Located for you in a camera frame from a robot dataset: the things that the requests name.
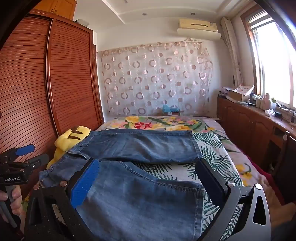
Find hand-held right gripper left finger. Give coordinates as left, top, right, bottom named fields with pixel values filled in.
left=24, top=158, right=100, bottom=241

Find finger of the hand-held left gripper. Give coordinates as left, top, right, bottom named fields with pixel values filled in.
left=13, top=153, right=50, bottom=172
left=0, top=144, right=36, bottom=163

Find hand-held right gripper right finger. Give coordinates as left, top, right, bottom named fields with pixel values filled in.
left=195, top=158, right=271, bottom=241

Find blue denim pants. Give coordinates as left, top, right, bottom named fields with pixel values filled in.
left=39, top=128, right=206, bottom=241

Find person's left hand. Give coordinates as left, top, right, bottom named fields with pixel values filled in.
left=0, top=186, right=24, bottom=217

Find palm leaf floral bedsheet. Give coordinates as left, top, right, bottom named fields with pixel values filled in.
left=39, top=115, right=255, bottom=241

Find yellow plush toy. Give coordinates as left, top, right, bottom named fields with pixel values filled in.
left=46, top=125, right=92, bottom=171

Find red blanket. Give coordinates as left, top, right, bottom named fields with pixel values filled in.
left=240, top=151, right=286, bottom=205

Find long wooden cabinet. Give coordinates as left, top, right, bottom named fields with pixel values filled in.
left=217, top=95, right=296, bottom=176

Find beige floral blanket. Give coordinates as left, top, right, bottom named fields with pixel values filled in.
left=233, top=162, right=296, bottom=232

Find brown slatted wooden wardrobe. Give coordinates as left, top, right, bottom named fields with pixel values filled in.
left=0, top=13, right=104, bottom=200

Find dark wooden chair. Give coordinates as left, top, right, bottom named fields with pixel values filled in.
left=264, top=131, right=296, bottom=209

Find blue plastic item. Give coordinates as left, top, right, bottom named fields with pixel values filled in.
left=162, top=105, right=181, bottom=115

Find cardboard box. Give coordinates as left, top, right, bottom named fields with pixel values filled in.
left=228, top=89, right=249, bottom=102

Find floral paper bag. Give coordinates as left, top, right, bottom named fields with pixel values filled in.
left=233, top=85, right=255, bottom=95

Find circle patterned sheer curtain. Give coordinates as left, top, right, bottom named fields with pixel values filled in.
left=97, top=40, right=214, bottom=117

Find tied beige window curtain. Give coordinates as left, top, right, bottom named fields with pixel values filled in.
left=220, top=17, right=243, bottom=86

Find window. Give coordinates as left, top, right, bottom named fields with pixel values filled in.
left=240, top=5, right=296, bottom=109

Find wooden overhead cabinet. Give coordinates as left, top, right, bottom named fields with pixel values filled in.
left=35, top=0, right=77, bottom=21

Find wall air conditioner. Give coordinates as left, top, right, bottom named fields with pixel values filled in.
left=177, top=19, right=221, bottom=42

